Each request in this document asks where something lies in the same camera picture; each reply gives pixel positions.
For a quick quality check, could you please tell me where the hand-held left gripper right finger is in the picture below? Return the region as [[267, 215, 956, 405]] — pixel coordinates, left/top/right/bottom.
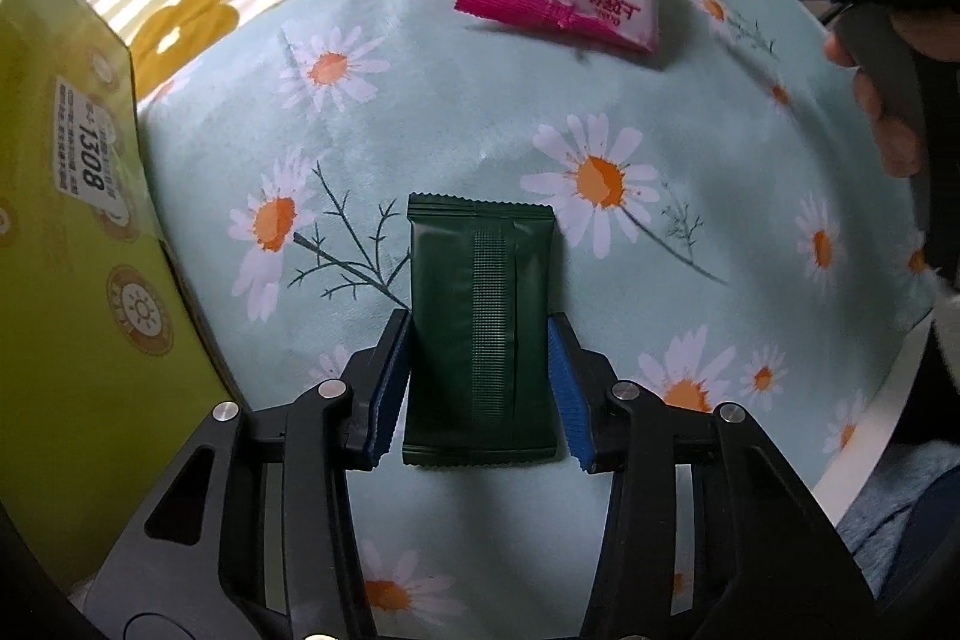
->
[[546, 312, 878, 640]]

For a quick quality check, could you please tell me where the green cardboard box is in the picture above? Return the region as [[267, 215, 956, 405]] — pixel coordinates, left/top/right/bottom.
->
[[0, 0, 252, 611]]

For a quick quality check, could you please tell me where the person's right hand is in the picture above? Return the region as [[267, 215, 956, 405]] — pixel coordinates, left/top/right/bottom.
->
[[822, 6, 932, 181]]

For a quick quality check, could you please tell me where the dark green snack packet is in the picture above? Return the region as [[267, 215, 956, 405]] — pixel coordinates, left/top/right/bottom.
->
[[401, 194, 560, 470]]

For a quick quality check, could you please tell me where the daisy print blanket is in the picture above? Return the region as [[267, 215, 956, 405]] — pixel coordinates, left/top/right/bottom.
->
[[67, 0, 947, 640]]

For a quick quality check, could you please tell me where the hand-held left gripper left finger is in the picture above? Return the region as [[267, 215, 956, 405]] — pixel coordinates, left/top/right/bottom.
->
[[82, 308, 415, 640]]

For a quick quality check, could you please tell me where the blue fuzzy cloth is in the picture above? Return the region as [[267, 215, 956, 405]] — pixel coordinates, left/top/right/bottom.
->
[[831, 436, 960, 577]]

